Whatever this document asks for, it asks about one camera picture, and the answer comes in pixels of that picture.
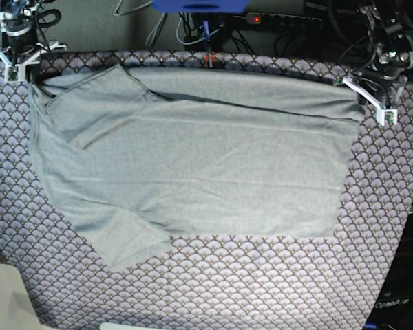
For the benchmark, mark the red and black clamp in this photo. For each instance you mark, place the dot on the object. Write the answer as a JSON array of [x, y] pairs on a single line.
[[209, 60]]

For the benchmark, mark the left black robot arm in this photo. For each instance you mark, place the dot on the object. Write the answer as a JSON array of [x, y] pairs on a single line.
[[381, 34]]

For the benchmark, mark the black power strip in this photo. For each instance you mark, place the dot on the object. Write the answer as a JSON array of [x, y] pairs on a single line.
[[283, 21]]

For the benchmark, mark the grey T-shirt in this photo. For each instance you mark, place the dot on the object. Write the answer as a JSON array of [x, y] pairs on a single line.
[[134, 157]]

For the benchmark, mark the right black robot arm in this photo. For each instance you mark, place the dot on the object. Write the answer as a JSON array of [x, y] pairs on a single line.
[[45, 18]]

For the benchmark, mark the fan-patterned tablecloth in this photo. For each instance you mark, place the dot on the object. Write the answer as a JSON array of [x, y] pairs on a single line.
[[212, 282]]

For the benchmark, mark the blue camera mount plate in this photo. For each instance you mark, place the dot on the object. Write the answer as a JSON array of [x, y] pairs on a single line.
[[200, 6]]

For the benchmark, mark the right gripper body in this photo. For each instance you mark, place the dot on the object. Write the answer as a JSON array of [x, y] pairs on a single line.
[[18, 26]]

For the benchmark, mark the black OpenArm box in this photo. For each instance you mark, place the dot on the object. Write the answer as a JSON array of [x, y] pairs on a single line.
[[393, 308]]

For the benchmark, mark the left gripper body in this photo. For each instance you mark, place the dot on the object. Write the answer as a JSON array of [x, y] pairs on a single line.
[[383, 65]]

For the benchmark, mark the beige chair at lower left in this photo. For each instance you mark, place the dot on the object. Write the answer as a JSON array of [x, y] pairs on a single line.
[[16, 310]]

